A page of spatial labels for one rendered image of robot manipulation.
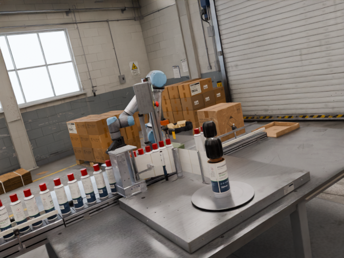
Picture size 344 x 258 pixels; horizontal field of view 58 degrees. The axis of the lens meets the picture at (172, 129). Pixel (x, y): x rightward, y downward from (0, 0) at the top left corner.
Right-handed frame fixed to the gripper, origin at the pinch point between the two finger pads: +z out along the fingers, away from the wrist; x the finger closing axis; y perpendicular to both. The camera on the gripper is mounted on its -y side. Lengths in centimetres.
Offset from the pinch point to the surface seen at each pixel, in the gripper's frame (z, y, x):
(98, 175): -11, -38, -38
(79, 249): 8, -69, -65
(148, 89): -51, 7, -44
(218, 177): -8, -12, -104
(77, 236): 8, -64, -52
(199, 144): -6, 35, -50
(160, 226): 4, -43, -93
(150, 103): -43, 6, -43
